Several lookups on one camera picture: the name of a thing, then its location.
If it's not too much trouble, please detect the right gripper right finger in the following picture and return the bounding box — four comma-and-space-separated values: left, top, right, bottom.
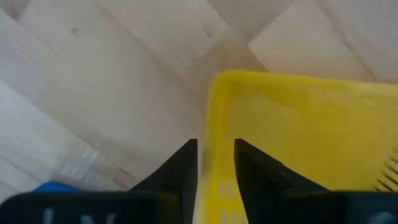
234, 138, 398, 224

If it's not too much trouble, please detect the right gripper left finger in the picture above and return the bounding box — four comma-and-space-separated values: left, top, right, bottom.
0, 138, 199, 224

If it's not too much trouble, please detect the yellow plastic slotted basket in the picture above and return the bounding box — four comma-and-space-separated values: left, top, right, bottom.
193, 70, 398, 224

